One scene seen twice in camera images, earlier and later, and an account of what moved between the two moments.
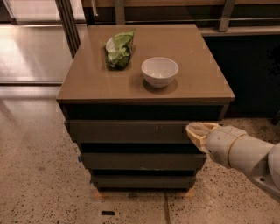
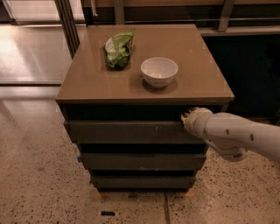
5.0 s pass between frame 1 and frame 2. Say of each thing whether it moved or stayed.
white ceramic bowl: stayed
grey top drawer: stayed
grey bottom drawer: stayed
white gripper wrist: moved
